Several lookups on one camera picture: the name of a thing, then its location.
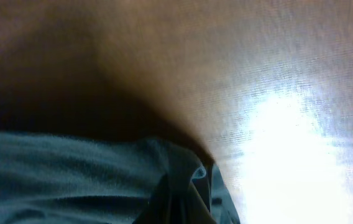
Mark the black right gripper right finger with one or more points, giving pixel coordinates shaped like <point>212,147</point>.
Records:
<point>199,205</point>

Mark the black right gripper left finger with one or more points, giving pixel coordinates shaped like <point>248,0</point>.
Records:
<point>165,206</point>

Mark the dark green t-shirt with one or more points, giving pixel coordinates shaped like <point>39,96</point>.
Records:
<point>48,179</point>

